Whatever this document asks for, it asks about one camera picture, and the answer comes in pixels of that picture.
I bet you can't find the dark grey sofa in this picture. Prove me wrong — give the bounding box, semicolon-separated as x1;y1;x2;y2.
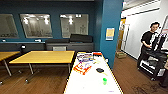
0;41;46;54
44;33;95;53

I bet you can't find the interior glass window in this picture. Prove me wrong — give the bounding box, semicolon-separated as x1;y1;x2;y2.
59;13;90;39
19;13;54;39
0;13;19;38

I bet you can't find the small yellow flat object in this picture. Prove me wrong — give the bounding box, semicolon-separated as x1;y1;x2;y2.
94;59;103;65

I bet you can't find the cardboard box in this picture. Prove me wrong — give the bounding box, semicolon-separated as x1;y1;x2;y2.
115;49;128;60

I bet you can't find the rectangular wooden table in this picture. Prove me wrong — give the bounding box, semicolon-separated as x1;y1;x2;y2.
0;51;21;78
9;50;76;84

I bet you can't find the white paper sign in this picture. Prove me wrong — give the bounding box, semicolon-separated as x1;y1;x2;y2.
52;46;68;52

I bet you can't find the black floor cable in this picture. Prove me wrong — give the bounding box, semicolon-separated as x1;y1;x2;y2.
131;82;168;94

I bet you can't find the brown wooden door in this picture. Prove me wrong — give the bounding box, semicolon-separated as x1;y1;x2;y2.
117;18;127;51

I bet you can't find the small green cup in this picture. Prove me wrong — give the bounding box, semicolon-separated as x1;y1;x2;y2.
102;77;108;85

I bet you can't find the yellow pillar sign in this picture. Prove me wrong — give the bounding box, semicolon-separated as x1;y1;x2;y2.
105;27;115;41

